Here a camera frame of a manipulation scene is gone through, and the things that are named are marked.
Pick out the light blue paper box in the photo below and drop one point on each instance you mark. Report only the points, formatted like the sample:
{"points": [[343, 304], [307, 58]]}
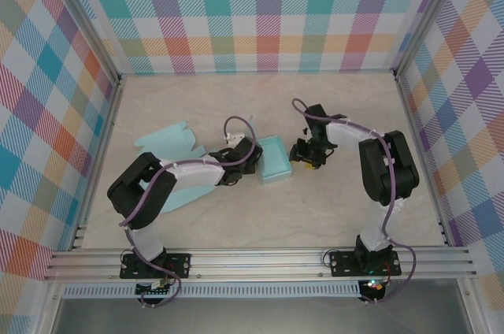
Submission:
{"points": [[169, 141], [275, 156]]}

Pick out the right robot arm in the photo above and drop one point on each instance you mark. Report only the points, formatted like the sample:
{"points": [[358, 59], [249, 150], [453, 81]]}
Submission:
{"points": [[390, 168]]}

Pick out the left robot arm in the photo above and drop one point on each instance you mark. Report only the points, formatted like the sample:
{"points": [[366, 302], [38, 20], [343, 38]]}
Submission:
{"points": [[189, 174]]}

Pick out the small circuit board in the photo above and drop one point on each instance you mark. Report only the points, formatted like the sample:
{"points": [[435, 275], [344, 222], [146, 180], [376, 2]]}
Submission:
{"points": [[155, 291], [374, 286]]}

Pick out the grey metal sheet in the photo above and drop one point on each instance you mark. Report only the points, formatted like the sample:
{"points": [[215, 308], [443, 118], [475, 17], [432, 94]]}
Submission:
{"points": [[256, 316]]}

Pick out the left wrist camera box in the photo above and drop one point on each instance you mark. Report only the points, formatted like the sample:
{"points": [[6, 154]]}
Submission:
{"points": [[234, 137]]}

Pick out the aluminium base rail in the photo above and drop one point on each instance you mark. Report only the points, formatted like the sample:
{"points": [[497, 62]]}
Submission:
{"points": [[256, 263]]}

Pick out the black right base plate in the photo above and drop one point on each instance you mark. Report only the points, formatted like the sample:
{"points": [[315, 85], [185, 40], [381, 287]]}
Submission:
{"points": [[342, 263]]}

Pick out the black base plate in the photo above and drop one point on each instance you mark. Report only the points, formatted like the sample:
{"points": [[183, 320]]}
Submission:
{"points": [[181, 263], [342, 263]]}

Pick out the aluminium side rail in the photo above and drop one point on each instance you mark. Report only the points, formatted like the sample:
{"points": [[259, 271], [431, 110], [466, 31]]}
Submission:
{"points": [[420, 153], [101, 153]]}

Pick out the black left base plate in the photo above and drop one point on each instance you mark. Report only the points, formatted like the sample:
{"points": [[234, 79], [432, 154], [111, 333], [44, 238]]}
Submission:
{"points": [[181, 263]]}

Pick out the aluminium frame post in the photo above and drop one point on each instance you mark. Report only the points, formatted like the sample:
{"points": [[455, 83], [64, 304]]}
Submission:
{"points": [[423, 15], [91, 23]]}

